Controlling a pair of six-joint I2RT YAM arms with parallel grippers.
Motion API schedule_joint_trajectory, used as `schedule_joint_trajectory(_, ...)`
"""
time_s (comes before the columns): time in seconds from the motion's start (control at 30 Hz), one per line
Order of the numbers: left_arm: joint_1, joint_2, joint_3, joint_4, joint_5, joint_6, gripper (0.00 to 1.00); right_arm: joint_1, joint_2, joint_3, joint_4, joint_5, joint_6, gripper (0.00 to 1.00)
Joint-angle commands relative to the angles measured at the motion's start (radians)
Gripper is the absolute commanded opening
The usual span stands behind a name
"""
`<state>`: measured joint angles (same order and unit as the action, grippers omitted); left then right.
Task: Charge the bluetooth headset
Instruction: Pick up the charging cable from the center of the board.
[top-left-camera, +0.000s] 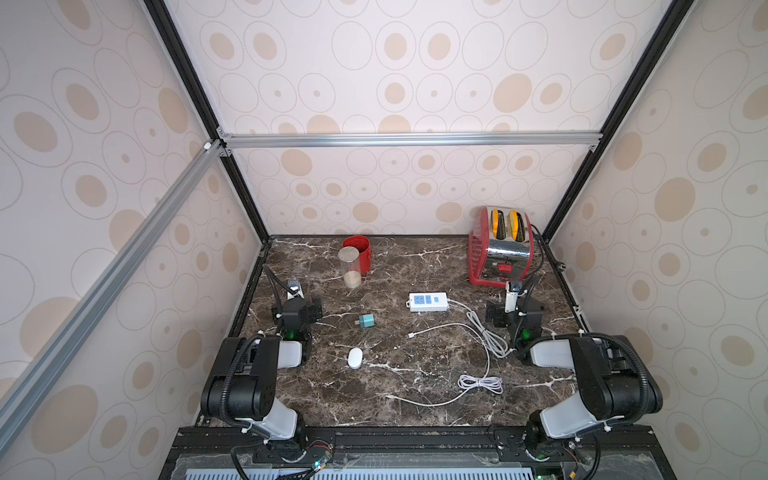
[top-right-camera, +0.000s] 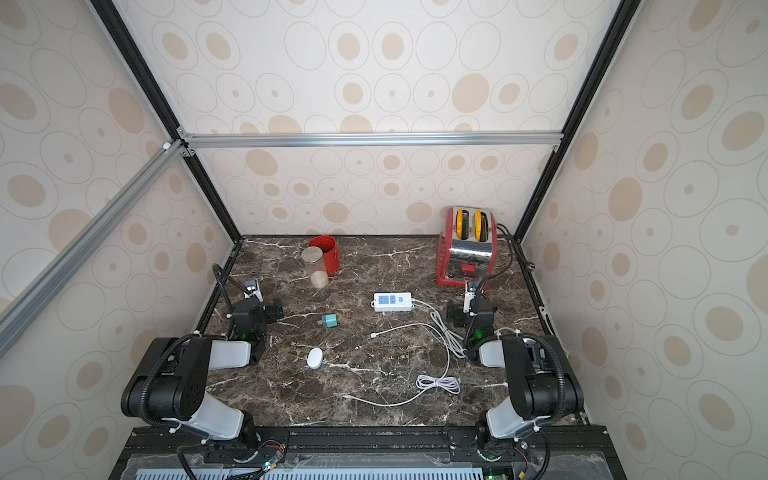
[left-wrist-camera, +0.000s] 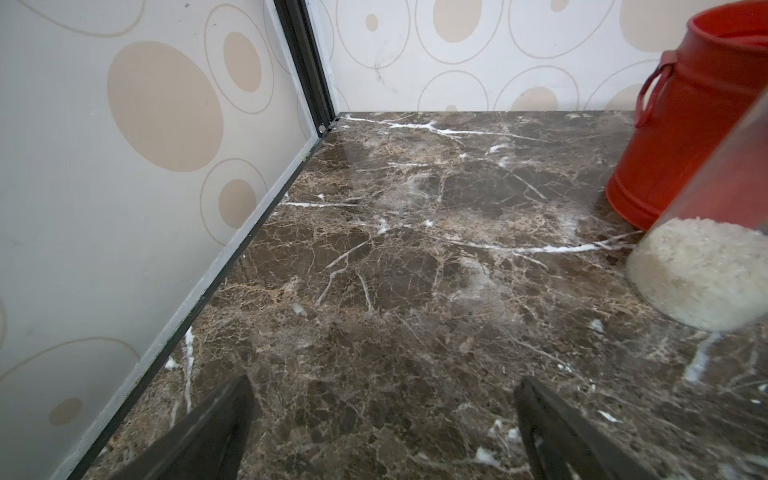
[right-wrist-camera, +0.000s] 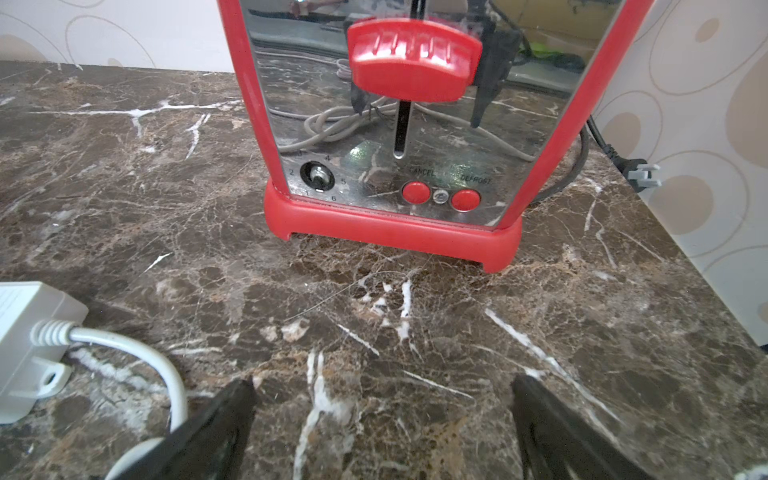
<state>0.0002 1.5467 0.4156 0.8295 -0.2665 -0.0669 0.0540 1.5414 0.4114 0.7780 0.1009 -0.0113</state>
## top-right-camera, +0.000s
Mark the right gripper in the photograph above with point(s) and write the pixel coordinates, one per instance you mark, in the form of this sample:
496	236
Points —
459	312

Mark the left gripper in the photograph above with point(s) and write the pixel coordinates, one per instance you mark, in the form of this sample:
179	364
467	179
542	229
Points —
271	314

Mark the white earbud case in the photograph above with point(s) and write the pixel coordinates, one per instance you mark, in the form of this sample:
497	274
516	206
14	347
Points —
315	358

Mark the teal charger adapter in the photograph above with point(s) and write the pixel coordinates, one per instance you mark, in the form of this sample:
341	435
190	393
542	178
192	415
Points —
328	321

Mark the white power strip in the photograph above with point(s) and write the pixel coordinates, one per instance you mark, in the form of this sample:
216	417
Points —
392	302

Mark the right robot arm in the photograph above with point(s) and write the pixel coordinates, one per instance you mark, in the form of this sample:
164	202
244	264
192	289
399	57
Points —
542	386

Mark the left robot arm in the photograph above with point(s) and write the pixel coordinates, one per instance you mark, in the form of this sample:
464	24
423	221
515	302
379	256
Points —
168	388

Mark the red silver toaster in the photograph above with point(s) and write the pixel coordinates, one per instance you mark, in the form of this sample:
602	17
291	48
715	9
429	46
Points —
467	247

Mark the clear jar with rice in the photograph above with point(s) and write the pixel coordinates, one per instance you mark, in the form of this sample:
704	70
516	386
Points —
315	267

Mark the red metal bucket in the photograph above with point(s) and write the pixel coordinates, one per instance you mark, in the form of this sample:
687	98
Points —
329	247

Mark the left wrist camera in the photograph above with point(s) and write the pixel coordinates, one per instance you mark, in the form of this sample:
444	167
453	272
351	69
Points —
252	289

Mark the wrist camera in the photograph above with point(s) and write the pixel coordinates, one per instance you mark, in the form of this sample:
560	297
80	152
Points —
252	289
471	289

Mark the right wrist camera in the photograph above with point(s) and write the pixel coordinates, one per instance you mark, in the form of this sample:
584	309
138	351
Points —
471	289

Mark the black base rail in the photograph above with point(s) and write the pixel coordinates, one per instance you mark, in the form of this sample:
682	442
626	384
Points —
441	452

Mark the horizontal aluminium rail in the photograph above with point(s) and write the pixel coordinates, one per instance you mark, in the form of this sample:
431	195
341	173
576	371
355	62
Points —
379	139

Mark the left diagonal aluminium rail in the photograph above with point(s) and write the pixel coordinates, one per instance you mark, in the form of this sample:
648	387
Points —
25	309

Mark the black left frame post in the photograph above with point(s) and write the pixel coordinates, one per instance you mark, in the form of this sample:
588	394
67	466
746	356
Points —
108	14

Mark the black frame post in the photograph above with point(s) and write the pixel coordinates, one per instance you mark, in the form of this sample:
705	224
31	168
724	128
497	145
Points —
606	52
108	14

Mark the black right frame post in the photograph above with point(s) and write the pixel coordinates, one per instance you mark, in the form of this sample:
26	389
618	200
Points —
606	52

